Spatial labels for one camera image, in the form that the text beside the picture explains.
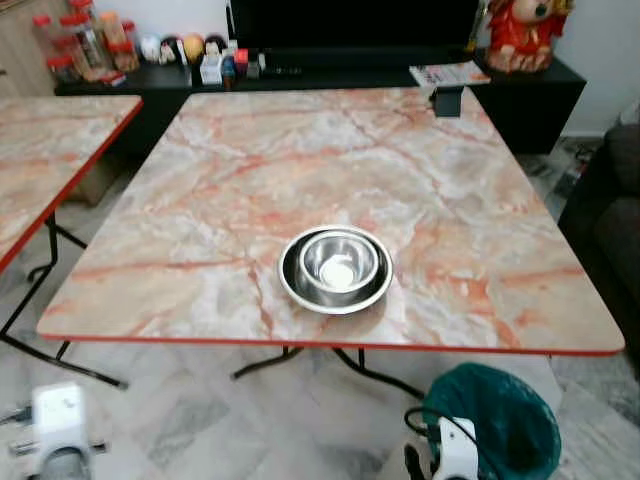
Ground black folding table legs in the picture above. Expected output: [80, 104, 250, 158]
[231, 345, 427, 402]

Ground yellow ball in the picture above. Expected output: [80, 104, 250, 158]
[181, 33, 207, 63]

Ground red-lidded clear jar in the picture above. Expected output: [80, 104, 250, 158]
[31, 14, 62, 61]
[100, 11, 142, 74]
[60, 8, 108, 77]
[45, 54, 82, 87]

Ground printed magazine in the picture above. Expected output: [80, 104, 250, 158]
[409, 61, 492, 89]

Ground stainless steel plate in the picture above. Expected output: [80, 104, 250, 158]
[278, 226, 394, 316]

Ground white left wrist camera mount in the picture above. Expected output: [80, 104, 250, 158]
[29, 382, 87, 473]

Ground red figurine doll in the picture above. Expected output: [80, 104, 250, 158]
[486, 0, 574, 75]

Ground black TV cabinet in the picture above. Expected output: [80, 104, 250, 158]
[55, 52, 588, 157]

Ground black table clamp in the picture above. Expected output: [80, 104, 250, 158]
[433, 87, 465, 119]

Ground dark sofa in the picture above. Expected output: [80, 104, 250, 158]
[557, 120, 640, 349]

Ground small white box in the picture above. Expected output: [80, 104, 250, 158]
[198, 55, 224, 87]

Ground stainless steel bowl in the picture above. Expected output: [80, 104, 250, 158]
[299, 231, 382, 295]

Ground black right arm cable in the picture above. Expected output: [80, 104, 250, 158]
[403, 404, 473, 447]

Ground black television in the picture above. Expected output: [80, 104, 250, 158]
[228, 0, 482, 53]

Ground green-bagged trash bin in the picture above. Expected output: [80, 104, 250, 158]
[421, 362, 563, 480]

